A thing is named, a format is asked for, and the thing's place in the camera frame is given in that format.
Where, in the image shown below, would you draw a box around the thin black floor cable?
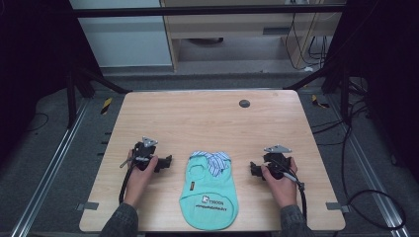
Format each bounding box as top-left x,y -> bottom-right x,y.
25,112 -> 50,133

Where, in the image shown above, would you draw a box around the black yellow striped tape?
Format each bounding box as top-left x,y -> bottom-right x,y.
100,97 -> 114,116
310,94 -> 331,110

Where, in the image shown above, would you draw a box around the grey metal table bracket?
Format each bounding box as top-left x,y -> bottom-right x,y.
325,201 -> 351,214
75,200 -> 100,212

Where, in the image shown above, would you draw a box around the person's right hand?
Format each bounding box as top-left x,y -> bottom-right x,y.
260,157 -> 299,209

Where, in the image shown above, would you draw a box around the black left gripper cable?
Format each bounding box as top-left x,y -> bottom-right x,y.
118,157 -> 136,205

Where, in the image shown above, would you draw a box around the black horizontal frame bar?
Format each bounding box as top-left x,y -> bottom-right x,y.
69,3 -> 348,19

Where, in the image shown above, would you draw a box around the white cabinet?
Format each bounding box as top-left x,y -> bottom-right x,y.
68,0 -> 174,69

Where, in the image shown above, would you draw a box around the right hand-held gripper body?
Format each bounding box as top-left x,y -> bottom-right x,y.
261,143 -> 294,181

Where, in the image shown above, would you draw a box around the black floor cable loop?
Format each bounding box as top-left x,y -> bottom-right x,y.
309,78 -> 408,231

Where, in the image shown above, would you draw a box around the mint green pet shirt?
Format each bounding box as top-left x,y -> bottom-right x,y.
178,150 -> 240,231

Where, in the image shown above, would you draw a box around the black curtain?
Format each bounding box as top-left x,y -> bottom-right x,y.
324,0 -> 419,182
0,0 -> 103,166

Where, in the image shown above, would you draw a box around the aluminium floor rail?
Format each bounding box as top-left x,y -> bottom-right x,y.
9,98 -> 91,237
325,93 -> 413,237

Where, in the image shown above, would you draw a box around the black metal stand legs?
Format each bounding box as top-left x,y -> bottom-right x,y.
284,58 -> 352,124
64,60 -> 133,130

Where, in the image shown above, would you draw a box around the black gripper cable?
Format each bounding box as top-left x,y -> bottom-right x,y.
118,157 -> 136,205
276,161 -> 309,222

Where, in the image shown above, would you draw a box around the person's left hand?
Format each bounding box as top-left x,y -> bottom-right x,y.
123,149 -> 160,209

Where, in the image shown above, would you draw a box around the light wooden desk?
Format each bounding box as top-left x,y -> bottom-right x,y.
159,0 -> 348,72

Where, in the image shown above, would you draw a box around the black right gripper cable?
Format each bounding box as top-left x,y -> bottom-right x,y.
276,161 -> 309,222

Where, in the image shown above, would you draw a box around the hanging black desk cables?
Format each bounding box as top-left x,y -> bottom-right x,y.
284,12 -> 331,72

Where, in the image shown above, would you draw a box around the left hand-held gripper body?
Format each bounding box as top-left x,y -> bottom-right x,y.
132,136 -> 160,172

